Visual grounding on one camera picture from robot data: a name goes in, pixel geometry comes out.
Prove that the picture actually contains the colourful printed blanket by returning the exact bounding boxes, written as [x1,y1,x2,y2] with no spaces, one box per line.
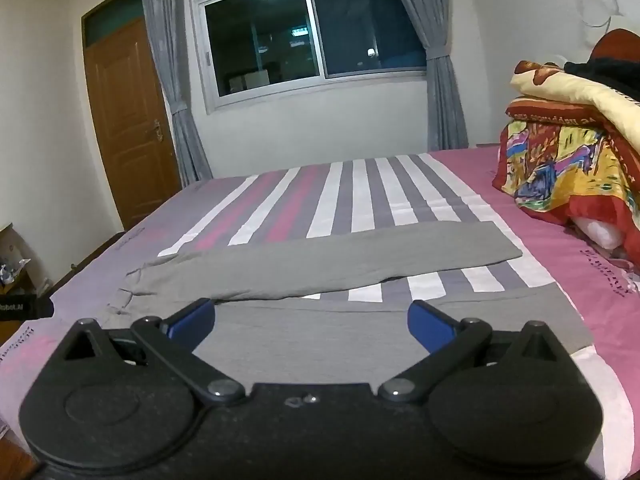
[492,95,640,242]

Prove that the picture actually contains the grey curtain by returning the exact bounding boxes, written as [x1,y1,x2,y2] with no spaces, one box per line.
[137,0,214,187]
[385,0,471,152]

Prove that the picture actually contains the dark cloth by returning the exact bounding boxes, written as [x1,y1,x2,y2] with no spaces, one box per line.
[564,55,640,95]

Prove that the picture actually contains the brown wooden door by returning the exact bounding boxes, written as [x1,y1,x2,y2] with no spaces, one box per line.
[82,17,182,231]

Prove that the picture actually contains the red cushion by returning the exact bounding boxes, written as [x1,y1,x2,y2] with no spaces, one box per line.
[587,29,640,68]

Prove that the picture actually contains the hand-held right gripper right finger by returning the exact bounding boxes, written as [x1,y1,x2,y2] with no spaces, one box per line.
[377,300,577,406]

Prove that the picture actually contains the white pillow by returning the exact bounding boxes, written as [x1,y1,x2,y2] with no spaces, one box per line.
[572,215,632,255]

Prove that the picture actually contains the striped bed sheet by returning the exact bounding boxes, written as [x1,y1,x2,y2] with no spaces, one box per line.
[0,146,640,480]

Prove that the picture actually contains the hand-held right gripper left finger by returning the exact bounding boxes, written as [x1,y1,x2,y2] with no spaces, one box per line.
[59,298,247,406]

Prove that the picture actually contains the grey pants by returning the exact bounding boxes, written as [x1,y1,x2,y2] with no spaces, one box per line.
[107,220,593,387]

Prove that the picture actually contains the sliding glass window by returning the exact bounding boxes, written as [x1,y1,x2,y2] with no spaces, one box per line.
[190,0,432,112]

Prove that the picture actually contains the transom window above door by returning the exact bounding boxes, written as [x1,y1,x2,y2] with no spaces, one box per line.
[81,0,146,47]

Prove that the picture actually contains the cream folded blanket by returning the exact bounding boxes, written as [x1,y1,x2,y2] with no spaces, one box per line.
[510,60,640,137]

